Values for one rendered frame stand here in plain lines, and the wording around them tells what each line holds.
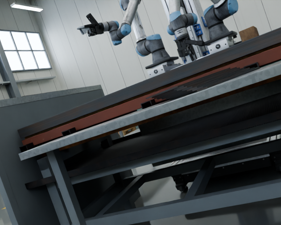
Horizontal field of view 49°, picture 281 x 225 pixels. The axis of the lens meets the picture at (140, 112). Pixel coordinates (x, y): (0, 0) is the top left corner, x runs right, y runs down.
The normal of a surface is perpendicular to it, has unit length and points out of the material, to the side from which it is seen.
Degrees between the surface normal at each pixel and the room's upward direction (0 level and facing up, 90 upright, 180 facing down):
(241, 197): 90
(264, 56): 90
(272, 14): 90
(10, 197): 90
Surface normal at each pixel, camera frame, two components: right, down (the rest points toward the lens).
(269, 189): -0.36, 0.16
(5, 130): 0.87, -0.30
